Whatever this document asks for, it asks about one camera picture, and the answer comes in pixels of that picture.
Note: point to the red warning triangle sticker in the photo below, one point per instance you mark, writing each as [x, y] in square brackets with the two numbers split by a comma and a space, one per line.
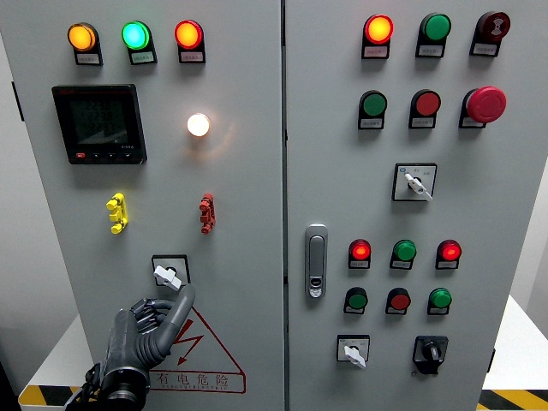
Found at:
[214, 381]

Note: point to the grey door with lock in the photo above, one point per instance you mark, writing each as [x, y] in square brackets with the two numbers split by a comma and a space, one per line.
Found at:
[471, 214]

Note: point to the bright green round lamp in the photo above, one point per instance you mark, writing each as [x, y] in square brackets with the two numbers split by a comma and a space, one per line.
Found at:
[135, 35]

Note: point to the black display meter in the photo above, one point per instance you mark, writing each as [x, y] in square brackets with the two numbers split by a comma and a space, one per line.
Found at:
[99, 124]

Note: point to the large red round lamp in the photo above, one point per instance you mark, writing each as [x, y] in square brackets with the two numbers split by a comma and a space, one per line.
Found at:
[379, 29]
[188, 34]

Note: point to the yellow round lamp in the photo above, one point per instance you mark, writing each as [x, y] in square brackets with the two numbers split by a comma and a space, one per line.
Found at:
[81, 37]

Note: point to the small green round lamp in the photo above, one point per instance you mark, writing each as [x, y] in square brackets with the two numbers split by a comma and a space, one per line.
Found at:
[404, 250]

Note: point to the silver door lock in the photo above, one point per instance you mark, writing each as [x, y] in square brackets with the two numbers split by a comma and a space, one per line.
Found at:
[316, 257]

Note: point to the large green push button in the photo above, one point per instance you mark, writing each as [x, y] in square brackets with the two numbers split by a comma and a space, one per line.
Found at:
[436, 27]

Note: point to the small red push button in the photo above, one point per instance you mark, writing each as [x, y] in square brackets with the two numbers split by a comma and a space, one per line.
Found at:
[399, 300]

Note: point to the small green push button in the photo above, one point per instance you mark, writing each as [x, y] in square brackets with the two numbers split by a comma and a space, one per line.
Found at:
[356, 299]
[440, 299]

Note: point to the large red stop button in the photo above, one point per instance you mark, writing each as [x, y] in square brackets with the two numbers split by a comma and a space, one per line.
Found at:
[486, 104]

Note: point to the small label plate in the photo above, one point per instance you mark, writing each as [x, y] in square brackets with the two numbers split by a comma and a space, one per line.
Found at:
[192, 57]
[358, 264]
[371, 123]
[394, 311]
[88, 58]
[353, 311]
[483, 49]
[400, 265]
[446, 265]
[375, 51]
[421, 122]
[143, 57]
[470, 123]
[429, 50]
[437, 311]

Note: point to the small red round lamp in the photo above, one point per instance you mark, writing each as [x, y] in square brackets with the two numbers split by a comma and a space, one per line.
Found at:
[449, 251]
[359, 251]

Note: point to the black yellow striped tape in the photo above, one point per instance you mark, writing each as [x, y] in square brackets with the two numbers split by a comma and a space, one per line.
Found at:
[43, 396]
[514, 400]

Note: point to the dark red round buzzer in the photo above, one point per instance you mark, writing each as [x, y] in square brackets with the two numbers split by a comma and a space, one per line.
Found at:
[493, 25]

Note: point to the black cabinet hinge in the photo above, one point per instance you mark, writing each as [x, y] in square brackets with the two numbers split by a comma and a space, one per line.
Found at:
[491, 360]
[19, 102]

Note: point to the white round lamp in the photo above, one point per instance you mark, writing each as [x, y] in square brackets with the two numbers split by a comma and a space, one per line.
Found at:
[198, 124]

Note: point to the grey door with display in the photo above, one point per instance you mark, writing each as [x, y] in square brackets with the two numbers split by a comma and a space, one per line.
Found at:
[248, 192]

